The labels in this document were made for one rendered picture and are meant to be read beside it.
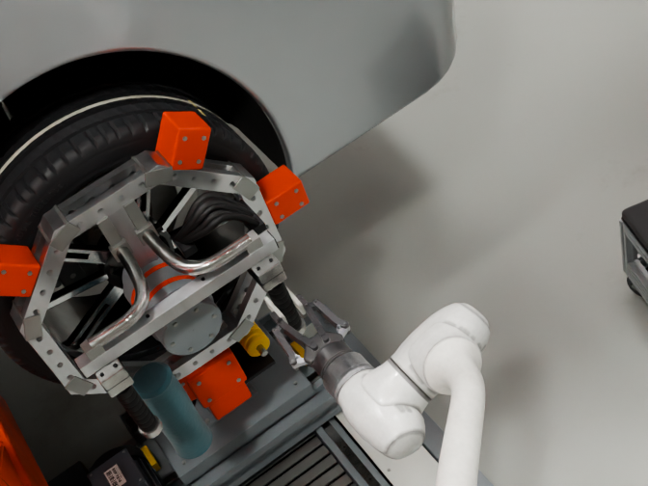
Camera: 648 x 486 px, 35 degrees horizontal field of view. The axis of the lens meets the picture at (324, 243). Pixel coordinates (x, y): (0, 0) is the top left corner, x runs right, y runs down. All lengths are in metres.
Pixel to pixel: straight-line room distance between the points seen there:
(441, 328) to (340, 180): 1.71
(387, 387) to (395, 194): 1.60
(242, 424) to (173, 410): 0.50
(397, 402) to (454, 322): 0.16
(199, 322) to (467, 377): 0.59
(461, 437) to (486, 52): 2.33
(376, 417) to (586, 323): 1.23
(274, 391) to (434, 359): 0.99
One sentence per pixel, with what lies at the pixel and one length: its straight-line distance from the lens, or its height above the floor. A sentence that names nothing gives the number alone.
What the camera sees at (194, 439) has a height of 0.54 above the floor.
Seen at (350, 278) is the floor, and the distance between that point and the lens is 3.09.
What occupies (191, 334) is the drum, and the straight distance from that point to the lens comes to 2.00.
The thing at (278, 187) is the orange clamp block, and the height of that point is 0.88.
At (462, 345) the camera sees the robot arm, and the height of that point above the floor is 0.93.
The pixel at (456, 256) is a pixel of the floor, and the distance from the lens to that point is 3.06.
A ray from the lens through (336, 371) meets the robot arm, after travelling 1.81.
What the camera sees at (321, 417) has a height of 0.12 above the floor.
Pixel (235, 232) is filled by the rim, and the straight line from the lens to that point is 2.28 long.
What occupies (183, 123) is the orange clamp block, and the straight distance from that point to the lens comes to 1.93.
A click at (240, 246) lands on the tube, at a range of 1.87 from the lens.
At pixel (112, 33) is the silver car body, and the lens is 1.95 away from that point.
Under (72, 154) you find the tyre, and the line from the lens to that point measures 1.96.
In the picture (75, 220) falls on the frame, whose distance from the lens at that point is 1.92.
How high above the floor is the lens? 2.31
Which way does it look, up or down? 46 degrees down
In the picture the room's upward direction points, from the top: 22 degrees counter-clockwise
